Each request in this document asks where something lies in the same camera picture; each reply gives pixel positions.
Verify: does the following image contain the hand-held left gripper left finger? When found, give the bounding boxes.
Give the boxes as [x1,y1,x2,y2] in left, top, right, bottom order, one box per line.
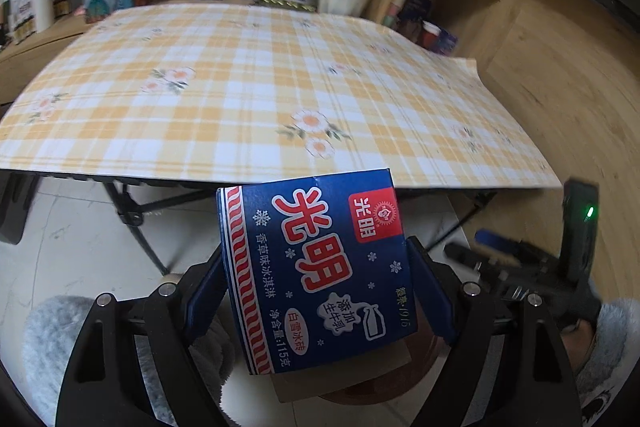
[56,243,231,427]

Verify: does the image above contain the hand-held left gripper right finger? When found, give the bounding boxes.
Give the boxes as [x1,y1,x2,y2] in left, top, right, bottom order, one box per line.
[406,234,583,427]

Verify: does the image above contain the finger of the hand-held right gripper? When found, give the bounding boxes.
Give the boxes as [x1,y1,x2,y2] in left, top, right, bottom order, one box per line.
[444,243,484,269]
[474,229,527,259]

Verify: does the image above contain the brown round trash bin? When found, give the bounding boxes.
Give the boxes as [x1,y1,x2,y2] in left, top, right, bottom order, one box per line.
[320,314,448,408]

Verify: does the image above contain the blue ice cream carton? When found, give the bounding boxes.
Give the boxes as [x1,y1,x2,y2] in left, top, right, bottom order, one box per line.
[216,168,419,377]

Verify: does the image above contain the person's right forearm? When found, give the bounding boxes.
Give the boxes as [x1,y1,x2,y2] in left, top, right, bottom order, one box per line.
[560,299,640,427]

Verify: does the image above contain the yellow checked floral tablecloth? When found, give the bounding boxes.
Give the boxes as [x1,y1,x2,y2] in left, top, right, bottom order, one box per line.
[0,2,563,198]

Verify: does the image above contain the black storage box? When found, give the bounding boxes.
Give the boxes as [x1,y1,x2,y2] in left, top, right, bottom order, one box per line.
[0,174,39,245]

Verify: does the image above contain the red cup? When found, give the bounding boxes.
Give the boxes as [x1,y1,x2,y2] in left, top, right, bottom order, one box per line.
[417,21,444,52]

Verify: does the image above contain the stack of paper cups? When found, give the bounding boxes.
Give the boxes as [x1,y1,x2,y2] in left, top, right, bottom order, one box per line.
[390,0,414,28]

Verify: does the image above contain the golden metal tray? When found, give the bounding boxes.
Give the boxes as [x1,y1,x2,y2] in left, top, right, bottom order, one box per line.
[255,0,317,12]

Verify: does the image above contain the row of small amber bottles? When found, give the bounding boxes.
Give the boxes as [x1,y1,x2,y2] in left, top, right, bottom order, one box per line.
[7,0,72,42]

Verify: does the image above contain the white ribbed vase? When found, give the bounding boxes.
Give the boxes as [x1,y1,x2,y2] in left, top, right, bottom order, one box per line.
[31,0,55,32]

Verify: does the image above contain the white printed box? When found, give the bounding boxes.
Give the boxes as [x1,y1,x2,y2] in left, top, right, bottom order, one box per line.
[10,0,36,32]

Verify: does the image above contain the black folding table frame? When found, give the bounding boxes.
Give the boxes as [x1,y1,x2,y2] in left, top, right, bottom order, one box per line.
[0,172,501,278]

